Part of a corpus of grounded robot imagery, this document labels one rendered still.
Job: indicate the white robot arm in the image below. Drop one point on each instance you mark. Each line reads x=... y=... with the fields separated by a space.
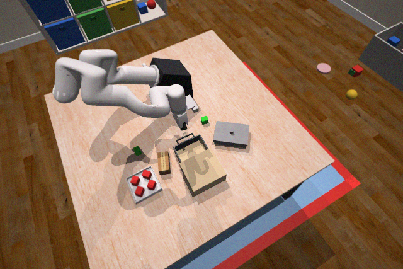
x=96 y=72

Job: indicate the green block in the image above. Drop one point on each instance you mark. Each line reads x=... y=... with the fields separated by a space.
x=137 y=151
x=204 y=120

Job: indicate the brown cardboard box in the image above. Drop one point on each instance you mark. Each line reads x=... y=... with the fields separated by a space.
x=163 y=163

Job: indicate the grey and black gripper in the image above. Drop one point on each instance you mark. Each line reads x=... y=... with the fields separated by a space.
x=181 y=120

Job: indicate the red block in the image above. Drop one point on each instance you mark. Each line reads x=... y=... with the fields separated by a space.
x=135 y=180
x=146 y=174
x=139 y=191
x=151 y=184

